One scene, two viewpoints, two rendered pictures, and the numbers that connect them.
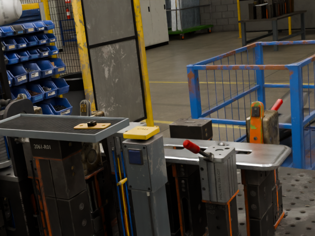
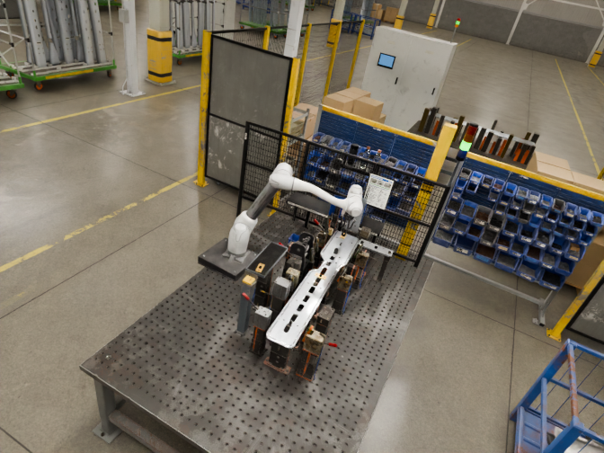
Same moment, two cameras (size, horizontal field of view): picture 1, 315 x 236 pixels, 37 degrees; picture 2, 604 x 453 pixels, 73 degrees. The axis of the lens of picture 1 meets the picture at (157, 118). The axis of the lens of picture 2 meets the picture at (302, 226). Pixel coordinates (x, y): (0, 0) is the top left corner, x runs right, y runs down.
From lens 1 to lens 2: 2.50 m
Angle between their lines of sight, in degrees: 70
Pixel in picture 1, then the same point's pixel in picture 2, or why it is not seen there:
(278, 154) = (279, 340)
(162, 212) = (244, 305)
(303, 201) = (326, 395)
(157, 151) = (245, 288)
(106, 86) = not seen: outside the picture
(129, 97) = not seen: outside the picture
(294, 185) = (350, 395)
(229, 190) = (257, 324)
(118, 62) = not seen: outside the picture
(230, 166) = (261, 319)
